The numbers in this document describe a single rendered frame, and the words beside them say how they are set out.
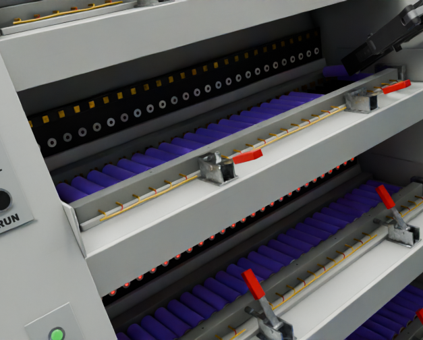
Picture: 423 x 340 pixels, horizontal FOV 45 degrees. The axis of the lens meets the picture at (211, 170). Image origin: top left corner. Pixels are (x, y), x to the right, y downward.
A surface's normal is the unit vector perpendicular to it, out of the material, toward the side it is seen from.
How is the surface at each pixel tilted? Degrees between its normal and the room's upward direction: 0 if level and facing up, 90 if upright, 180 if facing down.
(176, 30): 107
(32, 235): 90
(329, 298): 17
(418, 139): 90
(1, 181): 90
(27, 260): 90
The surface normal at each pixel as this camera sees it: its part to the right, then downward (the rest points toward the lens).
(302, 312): -0.16, -0.92
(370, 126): 0.62, 0.19
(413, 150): -0.76, 0.35
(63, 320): 0.55, -0.09
